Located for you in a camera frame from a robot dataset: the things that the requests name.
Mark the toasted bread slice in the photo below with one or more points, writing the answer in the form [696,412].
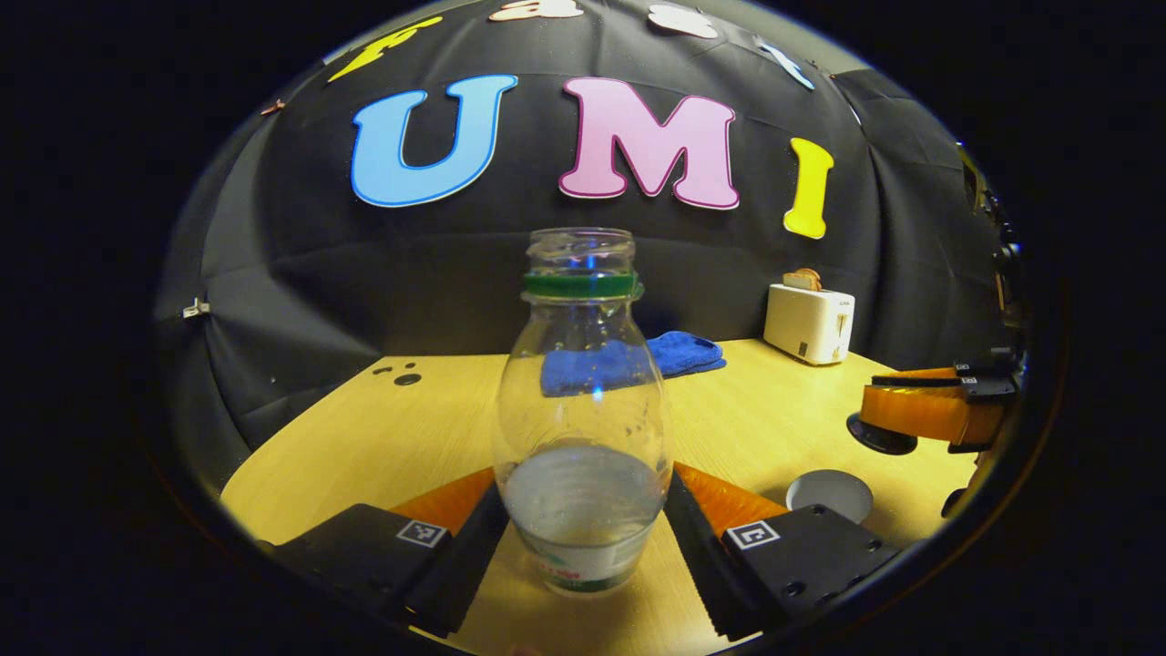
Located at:
[794,283]
[811,276]

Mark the black backdrop cloth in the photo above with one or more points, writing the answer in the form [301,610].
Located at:
[437,273]

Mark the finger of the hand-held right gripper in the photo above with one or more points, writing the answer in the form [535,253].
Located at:
[929,415]
[988,378]

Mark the clear plastic water bottle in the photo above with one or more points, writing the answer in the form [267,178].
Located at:
[583,383]

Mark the copper cloth clip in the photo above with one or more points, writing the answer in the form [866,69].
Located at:
[273,107]

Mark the silver cloth clip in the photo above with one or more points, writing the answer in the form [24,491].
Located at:
[195,308]

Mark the blue folded towel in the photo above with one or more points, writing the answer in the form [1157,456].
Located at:
[688,353]

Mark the blue ceramic teacup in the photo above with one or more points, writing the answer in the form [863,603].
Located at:
[833,492]

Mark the white toaster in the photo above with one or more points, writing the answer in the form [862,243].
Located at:
[806,323]

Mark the blue teacup lid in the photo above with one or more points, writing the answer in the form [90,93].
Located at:
[879,440]

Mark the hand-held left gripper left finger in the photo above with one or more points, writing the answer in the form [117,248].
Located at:
[455,574]

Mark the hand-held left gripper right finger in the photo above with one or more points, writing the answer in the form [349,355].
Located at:
[706,565]

